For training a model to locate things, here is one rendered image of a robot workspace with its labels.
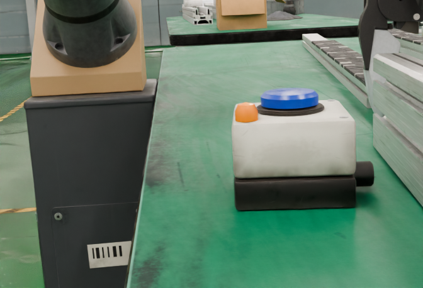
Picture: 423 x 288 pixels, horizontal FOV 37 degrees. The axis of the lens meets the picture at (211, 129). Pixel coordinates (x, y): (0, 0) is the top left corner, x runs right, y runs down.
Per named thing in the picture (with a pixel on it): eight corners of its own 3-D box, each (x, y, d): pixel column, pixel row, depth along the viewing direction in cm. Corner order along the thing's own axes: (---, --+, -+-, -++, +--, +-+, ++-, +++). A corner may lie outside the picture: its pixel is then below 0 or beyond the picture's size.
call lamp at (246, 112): (235, 117, 42) (234, 100, 42) (257, 117, 42) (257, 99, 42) (235, 122, 41) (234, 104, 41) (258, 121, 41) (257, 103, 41)
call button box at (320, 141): (237, 178, 50) (233, 99, 49) (362, 173, 49) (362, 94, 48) (235, 212, 42) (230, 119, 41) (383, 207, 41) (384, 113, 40)
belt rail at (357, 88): (302, 45, 170) (302, 34, 169) (317, 44, 170) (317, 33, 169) (366, 108, 76) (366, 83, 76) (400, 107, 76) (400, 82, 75)
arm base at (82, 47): (43, 72, 100) (28, 30, 91) (46, 0, 107) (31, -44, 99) (140, 63, 100) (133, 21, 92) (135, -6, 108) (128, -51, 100)
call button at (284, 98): (260, 114, 47) (260, 87, 46) (315, 112, 46) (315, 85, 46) (262, 125, 43) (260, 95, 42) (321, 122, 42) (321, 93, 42)
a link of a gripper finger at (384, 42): (374, 113, 68) (394, 27, 66) (385, 124, 62) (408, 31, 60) (345, 107, 68) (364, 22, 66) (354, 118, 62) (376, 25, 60)
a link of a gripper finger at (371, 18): (394, 74, 63) (416, -14, 61) (399, 76, 61) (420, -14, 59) (348, 65, 63) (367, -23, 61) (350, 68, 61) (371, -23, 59)
